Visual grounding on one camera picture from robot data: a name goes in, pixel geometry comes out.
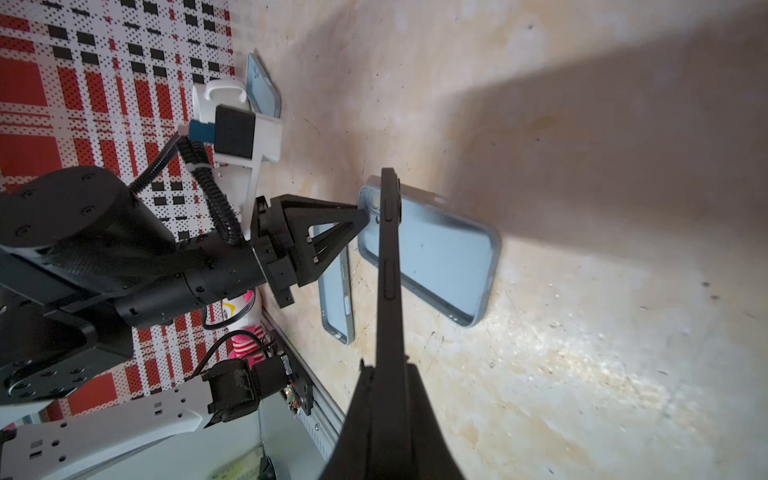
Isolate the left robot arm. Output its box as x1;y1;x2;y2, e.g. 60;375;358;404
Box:
1;137;368;405

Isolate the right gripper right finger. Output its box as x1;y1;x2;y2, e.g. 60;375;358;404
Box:
407;363;464;479

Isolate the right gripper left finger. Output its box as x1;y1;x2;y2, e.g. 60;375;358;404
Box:
320;363;374;480

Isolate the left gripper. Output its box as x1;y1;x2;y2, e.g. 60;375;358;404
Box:
250;195;369;308

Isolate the blue case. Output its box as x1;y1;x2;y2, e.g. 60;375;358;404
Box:
357;179;503;329
245;53;282;119

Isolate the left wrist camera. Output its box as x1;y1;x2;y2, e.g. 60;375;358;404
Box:
178;104;284;174

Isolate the pink plush toy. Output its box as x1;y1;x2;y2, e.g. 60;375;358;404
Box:
222;289;269;366

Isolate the black phone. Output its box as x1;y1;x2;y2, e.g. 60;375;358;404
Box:
369;167;412;479

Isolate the light blue cased phone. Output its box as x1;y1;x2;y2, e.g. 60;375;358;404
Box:
318;246;355;345

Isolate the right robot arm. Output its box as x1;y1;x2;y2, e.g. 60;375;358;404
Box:
1;354;462;479

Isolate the white ceramic mug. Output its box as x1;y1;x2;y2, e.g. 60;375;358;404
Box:
192;80;251;123

